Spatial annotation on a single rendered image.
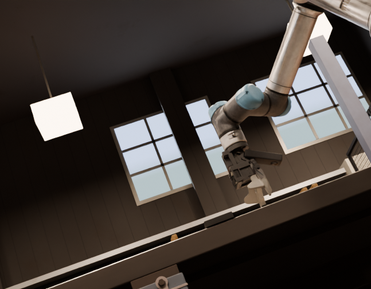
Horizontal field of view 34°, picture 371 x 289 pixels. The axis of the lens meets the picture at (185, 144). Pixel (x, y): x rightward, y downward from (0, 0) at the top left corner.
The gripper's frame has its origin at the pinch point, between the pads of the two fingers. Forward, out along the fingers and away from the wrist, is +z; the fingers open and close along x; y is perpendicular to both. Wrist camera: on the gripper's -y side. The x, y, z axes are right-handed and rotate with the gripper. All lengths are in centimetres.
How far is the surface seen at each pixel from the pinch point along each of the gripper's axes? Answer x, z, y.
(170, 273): 19.9, 13.2, 35.4
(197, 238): 20.4, 7.3, 26.0
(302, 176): -549, -168, -196
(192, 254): 20.2, 10.6, 28.6
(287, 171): -549, -182, -181
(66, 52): -433, -378, 35
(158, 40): -468, -377, -79
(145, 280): 19.5, 12.4, 41.5
